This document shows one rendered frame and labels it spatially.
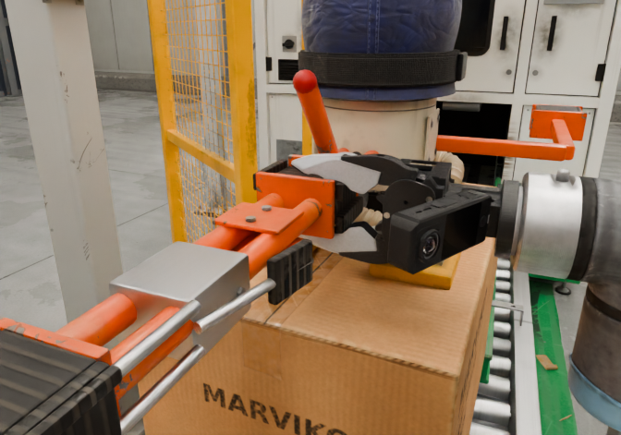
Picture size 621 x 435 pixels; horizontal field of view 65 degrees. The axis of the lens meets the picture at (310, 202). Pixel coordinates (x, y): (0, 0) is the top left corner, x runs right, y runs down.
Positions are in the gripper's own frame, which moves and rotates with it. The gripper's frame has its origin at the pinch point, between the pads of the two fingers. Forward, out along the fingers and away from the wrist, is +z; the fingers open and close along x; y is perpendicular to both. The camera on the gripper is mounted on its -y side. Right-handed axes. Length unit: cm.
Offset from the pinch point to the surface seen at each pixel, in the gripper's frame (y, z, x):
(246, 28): 67, 41, 17
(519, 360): 70, -30, -62
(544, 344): 174, -51, -121
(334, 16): 17.2, 2.3, 17.8
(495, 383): 66, -25, -66
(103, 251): 66, 95, -51
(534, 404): 56, -33, -62
